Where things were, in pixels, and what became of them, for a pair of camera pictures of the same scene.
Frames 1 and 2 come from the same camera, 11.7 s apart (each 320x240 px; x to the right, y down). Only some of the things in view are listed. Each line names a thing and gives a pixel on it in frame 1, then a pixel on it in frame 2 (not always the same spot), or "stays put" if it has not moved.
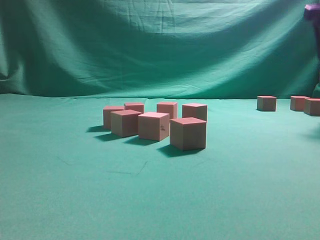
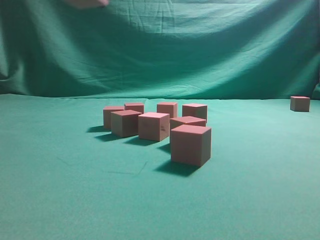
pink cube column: x=124 y=123 stays put
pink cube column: x=312 y=106 → x=191 y=144
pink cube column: x=107 y=115 stays put
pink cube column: x=138 y=107 stays put
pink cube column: x=153 y=125 stays put
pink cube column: x=266 y=103 → x=87 y=4
